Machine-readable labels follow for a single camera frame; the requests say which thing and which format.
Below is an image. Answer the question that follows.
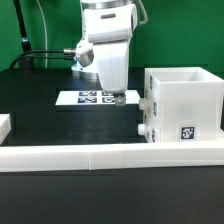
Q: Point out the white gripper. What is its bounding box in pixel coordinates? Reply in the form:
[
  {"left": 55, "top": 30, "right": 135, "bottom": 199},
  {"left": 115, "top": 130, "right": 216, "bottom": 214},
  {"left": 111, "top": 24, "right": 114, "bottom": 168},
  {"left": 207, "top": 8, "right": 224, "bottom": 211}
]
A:
[{"left": 75, "top": 3, "right": 138, "bottom": 106}]

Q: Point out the white drawer box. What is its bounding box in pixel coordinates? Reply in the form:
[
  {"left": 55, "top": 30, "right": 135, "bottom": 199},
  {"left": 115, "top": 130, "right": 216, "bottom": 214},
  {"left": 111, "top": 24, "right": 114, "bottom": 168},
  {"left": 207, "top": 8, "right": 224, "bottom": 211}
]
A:
[
  {"left": 139, "top": 89, "right": 157, "bottom": 116},
  {"left": 138, "top": 114, "right": 160, "bottom": 143}
]

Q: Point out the white front drawer box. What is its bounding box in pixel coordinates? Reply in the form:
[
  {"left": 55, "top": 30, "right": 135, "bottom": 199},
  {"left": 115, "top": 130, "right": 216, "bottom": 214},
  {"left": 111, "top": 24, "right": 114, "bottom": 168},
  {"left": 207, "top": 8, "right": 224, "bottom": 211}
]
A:
[{"left": 138, "top": 114, "right": 160, "bottom": 143}]

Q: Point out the white drawer cabinet frame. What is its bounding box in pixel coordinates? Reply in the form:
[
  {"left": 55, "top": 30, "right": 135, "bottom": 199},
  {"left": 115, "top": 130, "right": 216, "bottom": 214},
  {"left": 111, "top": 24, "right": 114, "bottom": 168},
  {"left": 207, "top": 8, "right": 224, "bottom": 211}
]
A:
[{"left": 143, "top": 67, "right": 224, "bottom": 142}]

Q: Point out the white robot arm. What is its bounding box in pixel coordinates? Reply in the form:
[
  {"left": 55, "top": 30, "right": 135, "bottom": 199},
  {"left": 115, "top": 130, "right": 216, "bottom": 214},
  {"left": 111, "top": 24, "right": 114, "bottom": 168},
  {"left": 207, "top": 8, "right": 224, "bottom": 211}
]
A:
[{"left": 72, "top": 0, "right": 148, "bottom": 106}]

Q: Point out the white marker sheet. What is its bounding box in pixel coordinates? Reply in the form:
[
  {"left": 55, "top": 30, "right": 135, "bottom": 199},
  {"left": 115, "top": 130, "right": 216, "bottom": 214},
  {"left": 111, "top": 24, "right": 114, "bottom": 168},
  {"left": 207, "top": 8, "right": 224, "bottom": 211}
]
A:
[{"left": 54, "top": 89, "right": 142, "bottom": 107}]

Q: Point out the black pole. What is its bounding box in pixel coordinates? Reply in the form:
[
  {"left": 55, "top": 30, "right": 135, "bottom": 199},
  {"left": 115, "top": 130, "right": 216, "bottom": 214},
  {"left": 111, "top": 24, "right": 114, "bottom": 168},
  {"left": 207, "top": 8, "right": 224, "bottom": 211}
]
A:
[{"left": 13, "top": 0, "right": 31, "bottom": 52}]

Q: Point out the black cable with connector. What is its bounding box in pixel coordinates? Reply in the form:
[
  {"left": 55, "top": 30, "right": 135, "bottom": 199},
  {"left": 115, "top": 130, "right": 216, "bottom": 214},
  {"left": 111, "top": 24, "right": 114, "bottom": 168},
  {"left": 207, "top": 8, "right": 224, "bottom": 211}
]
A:
[{"left": 9, "top": 48, "right": 78, "bottom": 70}]

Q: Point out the white thin cable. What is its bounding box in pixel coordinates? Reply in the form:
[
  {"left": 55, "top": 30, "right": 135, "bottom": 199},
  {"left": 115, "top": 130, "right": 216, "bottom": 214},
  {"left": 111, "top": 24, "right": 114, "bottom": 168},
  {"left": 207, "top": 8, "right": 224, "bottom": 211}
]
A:
[{"left": 35, "top": 0, "right": 49, "bottom": 69}]

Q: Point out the white boundary fence rail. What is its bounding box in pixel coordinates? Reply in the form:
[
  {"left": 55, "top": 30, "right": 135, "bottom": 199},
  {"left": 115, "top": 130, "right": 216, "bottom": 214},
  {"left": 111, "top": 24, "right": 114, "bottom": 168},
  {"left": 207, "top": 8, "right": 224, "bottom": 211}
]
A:
[{"left": 0, "top": 114, "right": 224, "bottom": 172}]

